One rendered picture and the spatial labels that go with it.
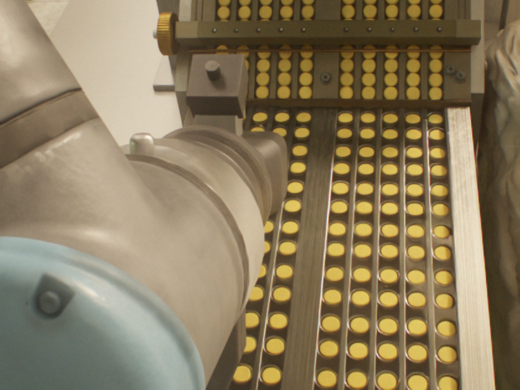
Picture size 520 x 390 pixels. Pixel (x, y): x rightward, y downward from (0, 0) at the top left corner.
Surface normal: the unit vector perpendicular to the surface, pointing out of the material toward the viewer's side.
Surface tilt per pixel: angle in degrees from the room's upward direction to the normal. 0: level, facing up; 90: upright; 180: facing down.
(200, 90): 16
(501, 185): 35
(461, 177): 0
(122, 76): 0
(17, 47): 56
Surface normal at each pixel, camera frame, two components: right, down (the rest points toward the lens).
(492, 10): -0.12, 0.72
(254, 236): 0.96, -0.18
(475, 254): -0.10, -0.70
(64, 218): 0.51, -0.20
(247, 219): 0.89, -0.39
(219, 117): -0.15, 0.24
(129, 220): 0.76, -0.41
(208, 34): -0.15, -0.11
